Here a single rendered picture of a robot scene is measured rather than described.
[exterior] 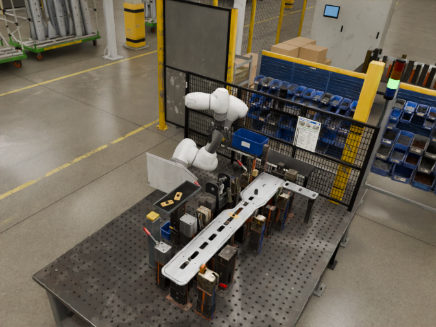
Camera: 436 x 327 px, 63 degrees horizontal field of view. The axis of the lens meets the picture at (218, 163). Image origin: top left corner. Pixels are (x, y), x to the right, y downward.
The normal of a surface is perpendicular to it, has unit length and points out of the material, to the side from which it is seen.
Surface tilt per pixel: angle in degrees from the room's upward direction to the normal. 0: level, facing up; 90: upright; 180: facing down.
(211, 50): 91
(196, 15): 88
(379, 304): 0
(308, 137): 90
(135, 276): 0
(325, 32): 90
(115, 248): 0
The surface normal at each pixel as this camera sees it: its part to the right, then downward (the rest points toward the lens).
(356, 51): -0.55, 0.42
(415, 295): 0.07, -0.84
